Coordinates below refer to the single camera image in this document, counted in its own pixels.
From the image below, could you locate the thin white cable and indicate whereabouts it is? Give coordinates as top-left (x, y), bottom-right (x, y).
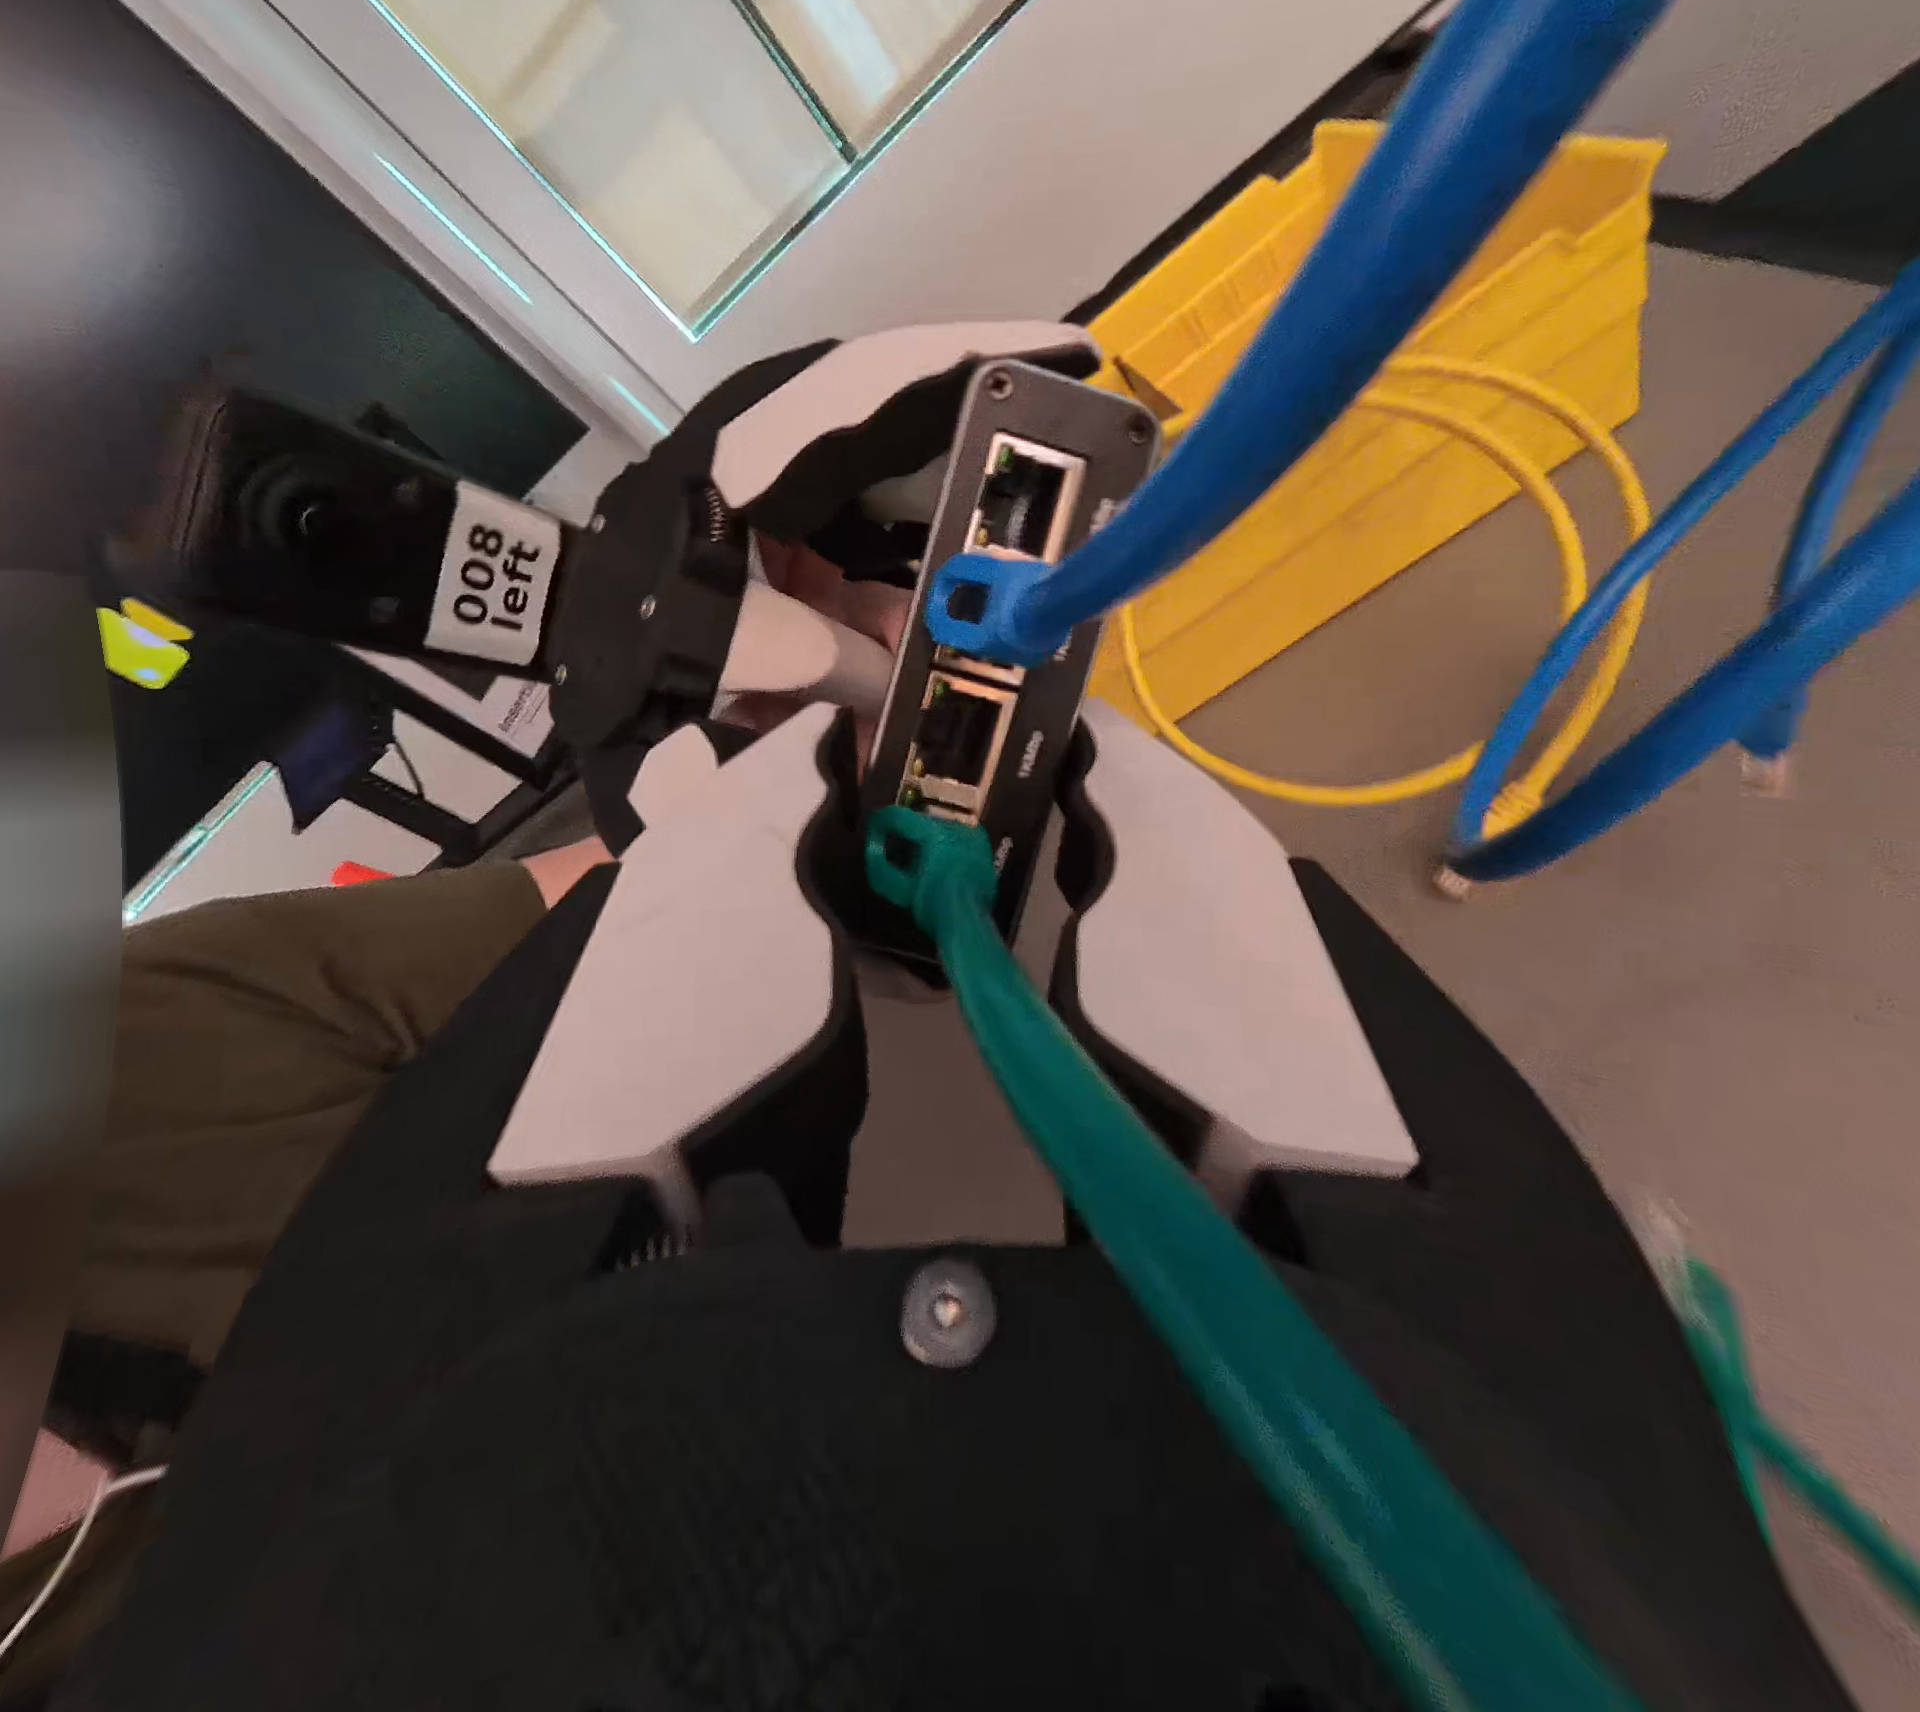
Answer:
top-left (0, 1464), bottom-right (170, 1646)

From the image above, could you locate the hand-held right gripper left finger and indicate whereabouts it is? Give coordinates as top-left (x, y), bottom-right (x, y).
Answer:
top-left (488, 703), bottom-right (874, 1247)

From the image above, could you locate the black ethernet switch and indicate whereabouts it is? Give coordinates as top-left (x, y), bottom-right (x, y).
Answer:
top-left (858, 357), bottom-right (1167, 967)

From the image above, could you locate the yellow ethernet cable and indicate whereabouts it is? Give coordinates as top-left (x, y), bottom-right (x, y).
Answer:
top-left (1117, 359), bottom-right (1653, 810)

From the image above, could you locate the yellow plastic bin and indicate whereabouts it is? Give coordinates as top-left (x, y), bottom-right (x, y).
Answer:
top-left (1071, 121), bottom-right (1667, 731)

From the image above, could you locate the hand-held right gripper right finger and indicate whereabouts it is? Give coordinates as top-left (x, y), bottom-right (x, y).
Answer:
top-left (1048, 699), bottom-right (1421, 1223)

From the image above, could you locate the glass window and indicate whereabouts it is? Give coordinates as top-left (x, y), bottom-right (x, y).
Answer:
top-left (170, 0), bottom-right (1231, 345)

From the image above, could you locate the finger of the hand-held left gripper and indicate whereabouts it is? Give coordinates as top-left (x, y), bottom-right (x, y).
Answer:
top-left (706, 316), bottom-right (1107, 536)
top-left (717, 580), bottom-right (905, 731)

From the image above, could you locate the green ethernet cable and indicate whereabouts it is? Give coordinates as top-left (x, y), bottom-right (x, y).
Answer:
top-left (861, 805), bottom-right (1920, 1712)

